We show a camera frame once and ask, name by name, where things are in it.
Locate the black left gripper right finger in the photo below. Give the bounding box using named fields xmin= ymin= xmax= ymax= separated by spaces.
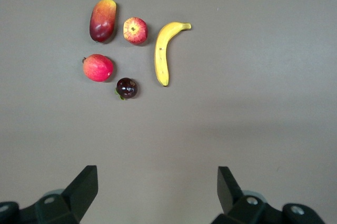
xmin=210 ymin=166 xmax=284 ymax=224

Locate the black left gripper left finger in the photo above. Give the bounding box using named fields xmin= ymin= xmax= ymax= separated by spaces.
xmin=35 ymin=165 xmax=98 ymax=224

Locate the yellow banana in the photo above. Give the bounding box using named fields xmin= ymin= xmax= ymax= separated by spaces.
xmin=154 ymin=22 xmax=192 ymax=87

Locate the red yellow apple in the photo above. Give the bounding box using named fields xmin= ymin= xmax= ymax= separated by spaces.
xmin=123 ymin=17 xmax=148 ymax=45

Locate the red round apple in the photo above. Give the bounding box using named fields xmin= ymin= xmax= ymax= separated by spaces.
xmin=82 ymin=54 xmax=114 ymax=82

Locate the dark purple plum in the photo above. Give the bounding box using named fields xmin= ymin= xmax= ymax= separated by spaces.
xmin=114 ymin=77 xmax=138 ymax=101

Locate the red yellow mango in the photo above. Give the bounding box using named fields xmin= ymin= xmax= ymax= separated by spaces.
xmin=89 ymin=0 xmax=117 ymax=43

